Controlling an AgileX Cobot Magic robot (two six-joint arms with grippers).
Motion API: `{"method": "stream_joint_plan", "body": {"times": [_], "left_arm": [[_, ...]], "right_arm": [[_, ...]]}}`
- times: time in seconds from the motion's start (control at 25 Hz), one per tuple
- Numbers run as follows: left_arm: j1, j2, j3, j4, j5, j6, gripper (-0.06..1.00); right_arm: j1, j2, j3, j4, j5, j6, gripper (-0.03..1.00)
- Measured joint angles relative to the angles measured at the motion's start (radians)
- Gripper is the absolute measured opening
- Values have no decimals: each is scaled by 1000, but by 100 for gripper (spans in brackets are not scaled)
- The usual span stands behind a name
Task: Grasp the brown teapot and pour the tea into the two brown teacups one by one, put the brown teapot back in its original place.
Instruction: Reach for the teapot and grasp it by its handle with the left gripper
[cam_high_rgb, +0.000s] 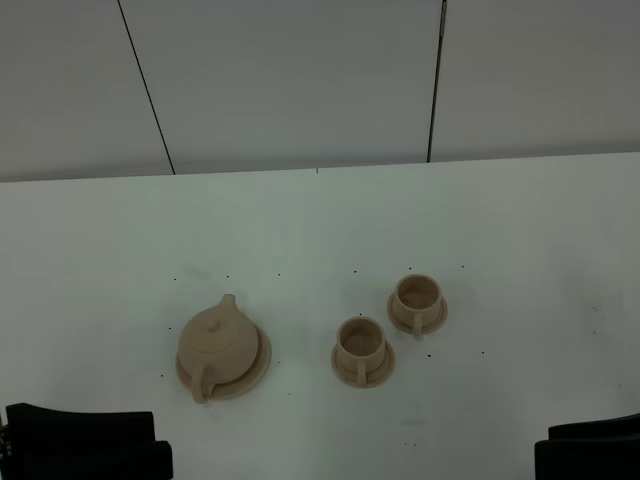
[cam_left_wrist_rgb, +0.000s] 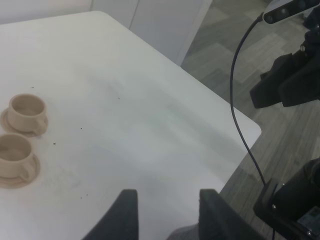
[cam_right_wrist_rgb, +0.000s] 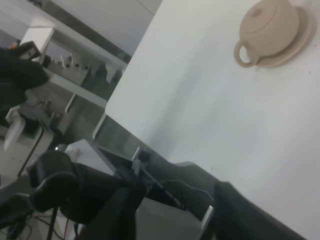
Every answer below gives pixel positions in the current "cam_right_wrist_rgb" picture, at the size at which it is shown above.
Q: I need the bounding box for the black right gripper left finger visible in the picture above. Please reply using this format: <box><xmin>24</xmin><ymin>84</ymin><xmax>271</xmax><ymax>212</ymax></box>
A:
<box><xmin>78</xmin><ymin>185</ymin><xmax>146</xmax><ymax>240</ymax></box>

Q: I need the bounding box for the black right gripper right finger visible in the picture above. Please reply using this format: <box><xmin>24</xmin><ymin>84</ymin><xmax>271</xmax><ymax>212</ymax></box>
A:
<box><xmin>213</xmin><ymin>182</ymin><xmax>304</xmax><ymax>240</ymax></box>

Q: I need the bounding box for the tan ceramic teapot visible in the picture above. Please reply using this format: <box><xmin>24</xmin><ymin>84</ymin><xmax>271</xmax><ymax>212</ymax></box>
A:
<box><xmin>233</xmin><ymin>0</ymin><xmax>300</xmax><ymax>68</ymax></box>

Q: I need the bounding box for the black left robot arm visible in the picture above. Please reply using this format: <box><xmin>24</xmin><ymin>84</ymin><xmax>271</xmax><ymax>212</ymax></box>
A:
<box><xmin>0</xmin><ymin>42</ymin><xmax>146</xmax><ymax>240</ymax></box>

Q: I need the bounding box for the tan round teapot saucer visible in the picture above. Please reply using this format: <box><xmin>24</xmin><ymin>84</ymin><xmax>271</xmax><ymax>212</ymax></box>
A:
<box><xmin>256</xmin><ymin>6</ymin><xmax>316</xmax><ymax>69</ymax></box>

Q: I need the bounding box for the white shelving unit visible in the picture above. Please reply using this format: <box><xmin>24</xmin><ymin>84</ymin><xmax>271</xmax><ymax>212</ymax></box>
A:
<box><xmin>0</xmin><ymin>24</ymin><xmax>131</xmax><ymax>111</ymax></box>

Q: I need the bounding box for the white table frame leg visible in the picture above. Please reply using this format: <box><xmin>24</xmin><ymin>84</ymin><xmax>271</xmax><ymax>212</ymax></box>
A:
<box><xmin>92</xmin><ymin>112</ymin><xmax>107</xmax><ymax>140</ymax></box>

